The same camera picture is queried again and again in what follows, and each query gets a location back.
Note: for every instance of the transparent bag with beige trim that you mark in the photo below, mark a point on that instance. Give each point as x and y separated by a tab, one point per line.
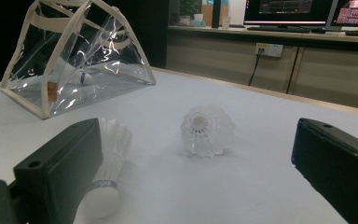
105	62

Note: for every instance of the green potted plant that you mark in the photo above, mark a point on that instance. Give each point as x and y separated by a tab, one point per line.
189	7

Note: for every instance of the white table mat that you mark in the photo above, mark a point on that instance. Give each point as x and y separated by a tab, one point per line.
230	193

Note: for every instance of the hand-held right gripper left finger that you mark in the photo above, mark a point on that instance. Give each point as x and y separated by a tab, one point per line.
62	161

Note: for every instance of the white cup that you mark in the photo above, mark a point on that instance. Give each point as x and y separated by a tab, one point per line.
226	22

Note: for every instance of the long wooden cabinet desk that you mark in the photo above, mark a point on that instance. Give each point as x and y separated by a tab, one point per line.
214	59

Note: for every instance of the white wall socket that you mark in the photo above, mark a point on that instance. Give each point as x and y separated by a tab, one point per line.
272	49

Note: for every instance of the white feather shuttlecock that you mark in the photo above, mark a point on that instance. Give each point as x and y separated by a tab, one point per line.
105	199
82	77

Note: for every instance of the white nylon mesh shuttlecock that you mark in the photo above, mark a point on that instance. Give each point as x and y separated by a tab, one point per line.
208	130

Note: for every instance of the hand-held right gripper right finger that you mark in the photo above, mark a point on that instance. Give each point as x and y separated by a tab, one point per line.
338	161

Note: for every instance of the black computer monitor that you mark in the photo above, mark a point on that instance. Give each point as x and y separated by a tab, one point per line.
287	11
355	12

